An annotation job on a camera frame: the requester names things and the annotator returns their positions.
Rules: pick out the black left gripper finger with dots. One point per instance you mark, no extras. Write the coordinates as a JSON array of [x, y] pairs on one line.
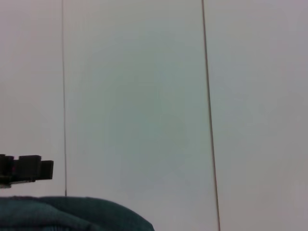
[[29, 168]]

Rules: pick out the dark teal fabric lunch bag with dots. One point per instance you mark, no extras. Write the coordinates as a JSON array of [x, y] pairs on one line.
[[60, 214]]

